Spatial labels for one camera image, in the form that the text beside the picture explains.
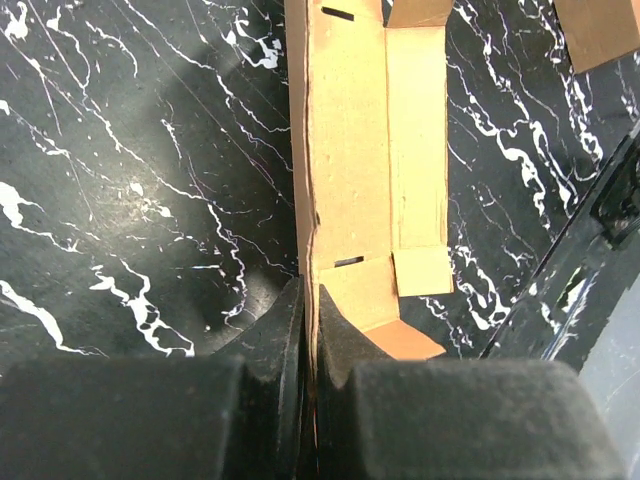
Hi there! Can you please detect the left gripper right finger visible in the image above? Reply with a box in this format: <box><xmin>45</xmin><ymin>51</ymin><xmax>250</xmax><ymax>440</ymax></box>
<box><xmin>317</xmin><ymin>291</ymin><xmax>627</xmax><ymax>479</ymax></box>

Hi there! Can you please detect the cardboard box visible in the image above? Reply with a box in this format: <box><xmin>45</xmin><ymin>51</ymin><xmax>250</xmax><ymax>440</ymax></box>
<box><xmin>283</xmin><ymin>0</ymin><xmax>456</xmax><ymax>451</ymax></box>

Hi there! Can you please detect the stack of flat cardboard boxes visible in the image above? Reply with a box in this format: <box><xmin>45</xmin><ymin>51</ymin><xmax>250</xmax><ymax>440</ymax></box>
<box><xmin>553</xmin><ymin>0</ymin><xmax>639</xmax><ymax>73</ymax></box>

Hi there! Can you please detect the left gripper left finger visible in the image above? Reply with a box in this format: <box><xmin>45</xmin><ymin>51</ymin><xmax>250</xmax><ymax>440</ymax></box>
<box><xmin>1</xmin><ymin>279</ymin><xmax>304</xmax><ymax>479</ymax></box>

